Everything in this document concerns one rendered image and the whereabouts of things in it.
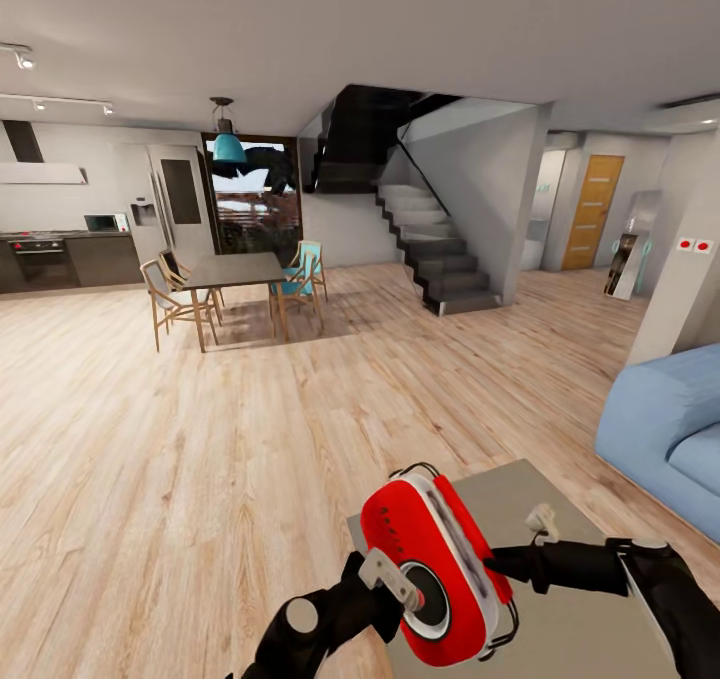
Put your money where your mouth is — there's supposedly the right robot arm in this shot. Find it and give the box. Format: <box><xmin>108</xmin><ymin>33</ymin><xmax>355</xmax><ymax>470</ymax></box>
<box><xmin>483</xmin><ymin>503</ymin><xmax>720</xmax><ymax>679</ymax></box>

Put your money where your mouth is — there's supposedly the radio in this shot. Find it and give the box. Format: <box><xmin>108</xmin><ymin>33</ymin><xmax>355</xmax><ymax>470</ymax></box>
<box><xmin>360</xmin><ymin>466</ymin><xmax>519</xmax><ymax>668</ymax></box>

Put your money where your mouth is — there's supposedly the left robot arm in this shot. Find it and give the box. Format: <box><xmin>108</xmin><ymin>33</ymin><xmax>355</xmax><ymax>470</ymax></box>
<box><xmin>241</xmin><ymin>548</ymin><xmax>423</xmax><ymax>679</ymax></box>

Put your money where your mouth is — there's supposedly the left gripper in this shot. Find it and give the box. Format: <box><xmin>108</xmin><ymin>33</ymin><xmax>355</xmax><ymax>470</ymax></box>
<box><xmin>338</xmin><ymin>550</ymin><xmax>406</xmax><ymax>644</ymax></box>

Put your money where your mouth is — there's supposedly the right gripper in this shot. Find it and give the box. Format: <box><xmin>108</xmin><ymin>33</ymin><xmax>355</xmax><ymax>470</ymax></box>
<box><xmin>483</xmin><ymin>540</ymin><xmax>595</xmax><ymax>595</ymax></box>

